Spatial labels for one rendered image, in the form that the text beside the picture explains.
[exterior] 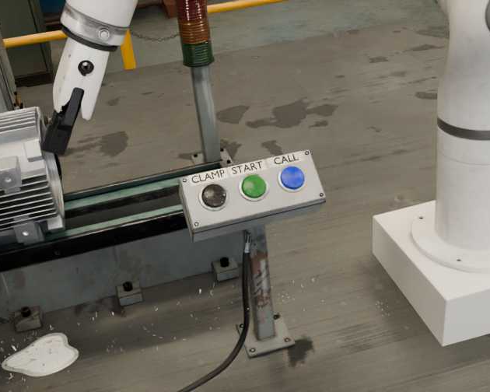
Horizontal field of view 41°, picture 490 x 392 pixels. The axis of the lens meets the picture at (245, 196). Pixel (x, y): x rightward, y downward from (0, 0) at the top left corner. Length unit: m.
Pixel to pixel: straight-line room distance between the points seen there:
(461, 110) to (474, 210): 0.15
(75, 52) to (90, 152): 0.71
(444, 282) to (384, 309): 0.12
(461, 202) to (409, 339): 0.21
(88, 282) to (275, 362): 0.33
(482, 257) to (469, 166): 0.14
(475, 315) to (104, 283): 0.56
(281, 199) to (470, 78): 0.27
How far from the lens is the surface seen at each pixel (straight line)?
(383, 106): 1.62
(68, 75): 0.87
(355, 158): 1.39
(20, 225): 0.97
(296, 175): 0.80
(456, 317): 0.93
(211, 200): 0.77
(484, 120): 0.88
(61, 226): 1.00
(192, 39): 1.28
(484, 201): 0.93
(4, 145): 0.98
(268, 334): 0.95
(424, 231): 1.02
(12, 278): 1.06
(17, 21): 4.24
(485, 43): 0.78
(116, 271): 1.06
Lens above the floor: 1.47
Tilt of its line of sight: 32 degrees down
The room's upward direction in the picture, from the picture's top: 6 degrees counter-clockwise
